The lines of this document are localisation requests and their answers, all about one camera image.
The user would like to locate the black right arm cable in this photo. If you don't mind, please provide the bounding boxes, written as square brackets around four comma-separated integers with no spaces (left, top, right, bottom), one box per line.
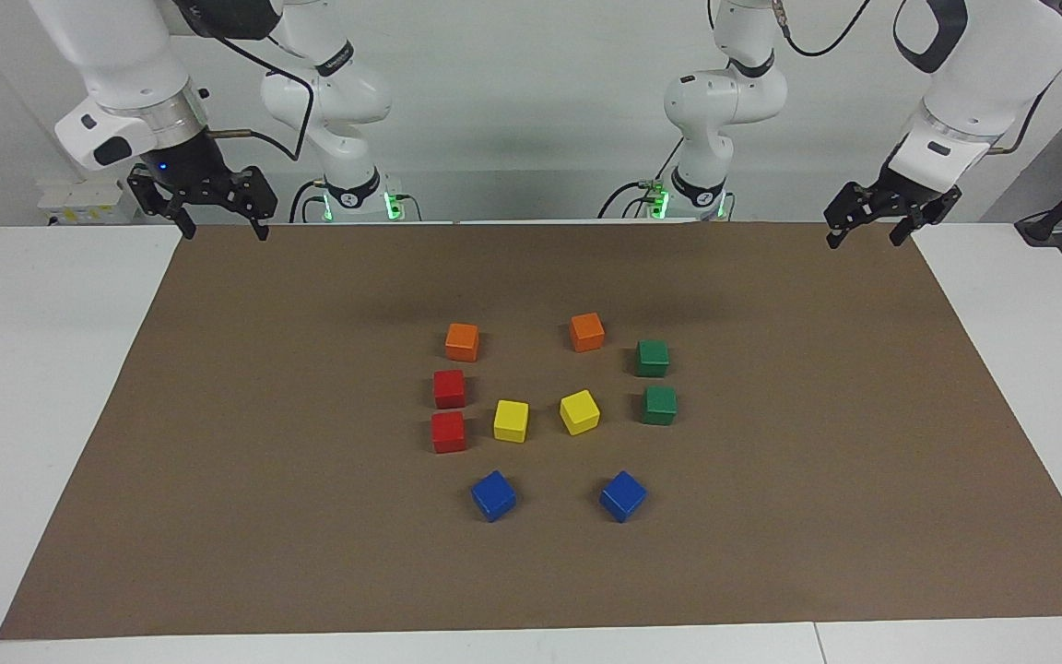
[171,0,316,162]

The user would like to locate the red wooden block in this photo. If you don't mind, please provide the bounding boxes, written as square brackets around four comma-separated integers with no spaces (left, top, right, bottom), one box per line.
[432,369,467,410]
[431,411,468,455]

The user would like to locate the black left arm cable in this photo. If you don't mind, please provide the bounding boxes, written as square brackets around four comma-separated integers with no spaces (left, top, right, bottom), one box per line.
[771,0,1062,158]

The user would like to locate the brown table mat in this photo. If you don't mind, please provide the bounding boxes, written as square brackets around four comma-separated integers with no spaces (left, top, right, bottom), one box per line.
[0,221,1062,640]

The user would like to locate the green wooden block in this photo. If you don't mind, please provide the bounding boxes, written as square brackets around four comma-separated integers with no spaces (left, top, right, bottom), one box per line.
[635,339,671,379]
[640,385,679,427]

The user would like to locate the orange wooden block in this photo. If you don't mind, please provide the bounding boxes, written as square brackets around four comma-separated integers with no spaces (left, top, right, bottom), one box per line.
[569,312,607,353]
[444,322,480,363]

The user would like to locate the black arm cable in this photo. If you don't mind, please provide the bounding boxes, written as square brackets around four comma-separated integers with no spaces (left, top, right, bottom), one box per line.
[171,0,316,162]
[771,0,1062,158]

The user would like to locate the black left base cable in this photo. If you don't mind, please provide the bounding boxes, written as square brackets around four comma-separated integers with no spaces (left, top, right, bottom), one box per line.
[597,138,685,220]

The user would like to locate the yellow wooden block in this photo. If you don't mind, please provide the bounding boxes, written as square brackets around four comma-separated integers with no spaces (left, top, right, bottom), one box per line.
[559,389,602,437]
[492,399,530,445]

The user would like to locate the blue wooden block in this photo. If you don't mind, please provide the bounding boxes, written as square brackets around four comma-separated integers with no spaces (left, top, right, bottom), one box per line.
[598,470,649,525]
[470,469,518,524]

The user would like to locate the white power strip box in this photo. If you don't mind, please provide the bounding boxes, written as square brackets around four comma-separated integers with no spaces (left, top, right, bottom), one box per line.
[37,180,143,227]

